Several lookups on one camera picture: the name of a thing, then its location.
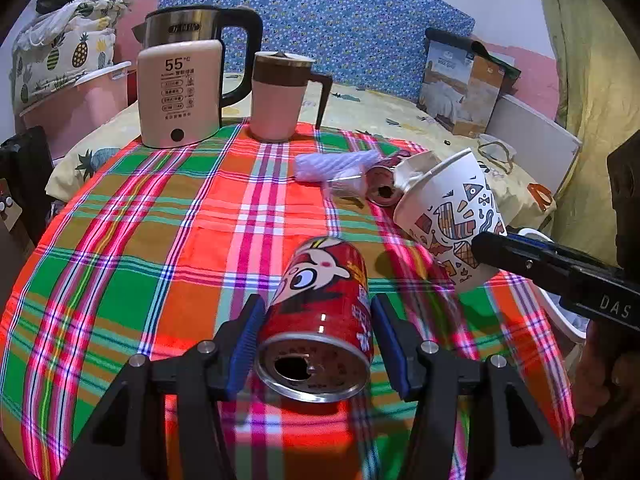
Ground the red cartoon can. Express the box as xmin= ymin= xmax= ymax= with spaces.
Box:
xmin=255 ymin=236 xmax=374 ymax=403

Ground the patterned paper cup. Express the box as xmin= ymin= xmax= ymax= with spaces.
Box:
xmin=394 ymin=148 xmax=506 ymax=292

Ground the white trash bin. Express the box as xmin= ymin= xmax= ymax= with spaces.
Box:
xmin=514 ymin=226 xmax=589 ymax=344

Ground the right hand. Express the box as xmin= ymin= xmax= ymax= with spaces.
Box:
xmin=573 ymin=320 xmax=639 ymax=428

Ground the yellow bed sheet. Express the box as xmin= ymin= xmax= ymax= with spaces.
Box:
xmin=46 ymin=84 xmax=556 ymax=229

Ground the white panel board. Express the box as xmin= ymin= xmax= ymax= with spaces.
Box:
xmin=486 ymin=96 xmax=582 ymax=194

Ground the plaid tablecloth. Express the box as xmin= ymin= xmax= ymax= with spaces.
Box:
xmin=1 ymin=125 xmax=574 ymax=479

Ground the small clear plastic cup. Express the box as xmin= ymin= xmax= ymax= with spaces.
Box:
xmin=323 ymin=172 xmax=368 ymax=198

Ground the bedding product box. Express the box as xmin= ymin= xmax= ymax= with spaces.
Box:
xmin=418 ymin=27 xmax=521 ymax=138

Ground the yellow green curtain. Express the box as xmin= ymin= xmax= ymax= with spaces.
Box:
xmin=541 ymin=0 xmax=639 ymax=264

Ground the pink brown mug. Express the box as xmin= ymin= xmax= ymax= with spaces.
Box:
xmin=248 ymin=51 xmax=333 ymax=143

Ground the electric kettle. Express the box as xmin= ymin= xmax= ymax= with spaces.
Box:
xmin=137 ymin=6 xmax=262 ymax=150

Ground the black suitcase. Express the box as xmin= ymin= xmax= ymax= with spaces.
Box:
xmin=1 ymin=126 xmax=53 ymax=245

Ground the pink storage box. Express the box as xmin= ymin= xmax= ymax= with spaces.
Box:
xmin=20 ymin=61 xmax=131 ymax=159

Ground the orange strap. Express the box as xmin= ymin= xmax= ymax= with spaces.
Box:
xmin=527 ymin=182 xmax=557 ymax=214

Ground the clear container with strap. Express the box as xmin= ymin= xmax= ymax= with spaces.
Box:
xmin=477 ymin=133 xmax=516 ymax=174

